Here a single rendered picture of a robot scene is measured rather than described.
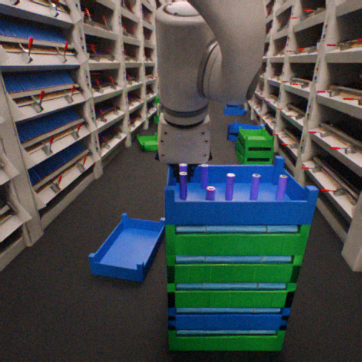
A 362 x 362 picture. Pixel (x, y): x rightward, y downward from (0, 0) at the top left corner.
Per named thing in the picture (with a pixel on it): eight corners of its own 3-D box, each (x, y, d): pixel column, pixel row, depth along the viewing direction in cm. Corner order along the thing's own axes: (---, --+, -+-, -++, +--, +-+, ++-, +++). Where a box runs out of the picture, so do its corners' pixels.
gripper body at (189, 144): (154, 121, 44) (158, 168, 52) (215, 121, 44) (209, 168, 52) (156, 97, 49) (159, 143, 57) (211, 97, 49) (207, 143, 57)
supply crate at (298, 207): (165, 225, 54) (164, 189, 50) (169, 183, 72) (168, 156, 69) (311, 225, 54) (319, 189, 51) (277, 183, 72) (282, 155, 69)
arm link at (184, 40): (222, 95, 45) (177, 80, 48) (234, 5, 35) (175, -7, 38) (198, 120, 40) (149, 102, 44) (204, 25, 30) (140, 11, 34)
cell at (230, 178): (225, 173, 61) (224, 197, 64) (227, 176, 59) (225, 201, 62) (233, 173, 61) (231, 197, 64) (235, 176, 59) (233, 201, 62)
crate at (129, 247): (143, 282, 92) (141, 264, 89) (90, 274, 96) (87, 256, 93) (166, 233, 119) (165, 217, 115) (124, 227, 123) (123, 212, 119)
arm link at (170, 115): (155, 113, 42) (156, 128, 44) (210, 113, 42) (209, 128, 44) (158, 85, 47) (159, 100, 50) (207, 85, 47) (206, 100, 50)
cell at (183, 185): (179, 199, 62) (179, 174, 59) (179, 195, 63) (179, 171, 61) (187, 199, 62) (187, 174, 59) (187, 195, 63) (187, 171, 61)
